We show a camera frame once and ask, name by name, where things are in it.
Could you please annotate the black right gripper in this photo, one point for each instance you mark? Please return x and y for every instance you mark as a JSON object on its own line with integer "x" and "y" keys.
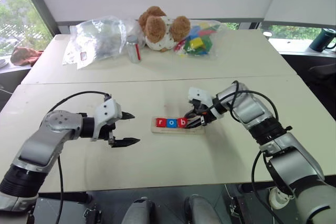
{"x": 200, "y": 111}

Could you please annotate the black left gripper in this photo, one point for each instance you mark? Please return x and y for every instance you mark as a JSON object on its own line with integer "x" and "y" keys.
{"x": 111, "y": 133}

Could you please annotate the red letter b block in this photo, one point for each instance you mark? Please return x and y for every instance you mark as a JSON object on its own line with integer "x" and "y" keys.
{"x": 181, "y": 122}

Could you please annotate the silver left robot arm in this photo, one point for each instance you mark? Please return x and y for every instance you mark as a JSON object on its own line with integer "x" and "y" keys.
{"x": 39, "y": 145}

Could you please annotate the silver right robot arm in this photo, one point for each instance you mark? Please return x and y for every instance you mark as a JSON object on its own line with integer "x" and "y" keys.
{"x": 286, "y": 155}

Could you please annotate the wooden letter tray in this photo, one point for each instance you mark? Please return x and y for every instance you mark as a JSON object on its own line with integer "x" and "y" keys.
{"x": 178, "y": 130}

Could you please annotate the blue letter o block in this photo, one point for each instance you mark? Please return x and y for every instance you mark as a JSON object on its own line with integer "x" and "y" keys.
{"x": 171, "y": 123}

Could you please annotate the red letter r block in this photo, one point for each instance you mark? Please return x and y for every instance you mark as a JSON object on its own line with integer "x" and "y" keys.
{"x": 160, "y": 122}

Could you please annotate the clear bag of colourful blocks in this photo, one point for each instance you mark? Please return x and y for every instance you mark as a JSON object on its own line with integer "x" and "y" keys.
{"x": 207, "y": 48}

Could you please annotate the yellow toy block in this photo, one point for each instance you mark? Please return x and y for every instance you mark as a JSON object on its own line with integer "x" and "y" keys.
{"x": 196, "y": 43}

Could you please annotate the green toy block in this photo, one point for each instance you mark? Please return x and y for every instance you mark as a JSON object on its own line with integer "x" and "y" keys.
{"x": 207, "y": 43}

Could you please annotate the dark grey rounded shape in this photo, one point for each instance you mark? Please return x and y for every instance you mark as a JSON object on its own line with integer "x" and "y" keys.
{"x": 202, "y": 209}
{"x": 139, "y": 212}

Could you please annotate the blue toy block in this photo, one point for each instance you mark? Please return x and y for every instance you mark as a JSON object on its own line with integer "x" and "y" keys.
{"x": 194, "y": 32}

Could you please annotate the clear crumpled plastic bag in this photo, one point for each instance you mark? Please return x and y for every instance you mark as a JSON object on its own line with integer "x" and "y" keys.
{"x": 97, "y": 40}

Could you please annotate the brown teddy bear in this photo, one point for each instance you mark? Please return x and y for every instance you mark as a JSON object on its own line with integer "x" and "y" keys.
{"x": 157, "y": 30}

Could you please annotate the small white round disc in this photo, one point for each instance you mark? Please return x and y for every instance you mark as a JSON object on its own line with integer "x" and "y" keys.
{"x": 267, "y": 34}

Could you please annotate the white round plastic fitting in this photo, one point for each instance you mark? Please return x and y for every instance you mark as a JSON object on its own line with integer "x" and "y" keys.
{"x": 278, "y": 199}

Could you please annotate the brown cloth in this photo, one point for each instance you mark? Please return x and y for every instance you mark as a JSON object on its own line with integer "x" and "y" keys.
{"x": 25, "y": 55}

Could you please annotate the dark green mug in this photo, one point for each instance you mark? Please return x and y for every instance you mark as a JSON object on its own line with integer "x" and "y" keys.
{"x": 321, "y": 40}

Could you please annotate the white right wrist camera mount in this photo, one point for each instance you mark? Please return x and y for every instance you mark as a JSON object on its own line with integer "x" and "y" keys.
{"x": 200, "y": 94}

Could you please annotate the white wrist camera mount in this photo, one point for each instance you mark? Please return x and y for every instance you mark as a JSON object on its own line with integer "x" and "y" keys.
{"x": 200, "y": 94}
{"x": 105, "y": 112}

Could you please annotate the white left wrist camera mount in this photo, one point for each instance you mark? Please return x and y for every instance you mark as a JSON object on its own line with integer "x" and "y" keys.
{"x": 105, "y": 112}

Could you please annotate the black window frame post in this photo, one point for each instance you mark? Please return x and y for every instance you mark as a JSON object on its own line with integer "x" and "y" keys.
{"x": 39, "y": 1}

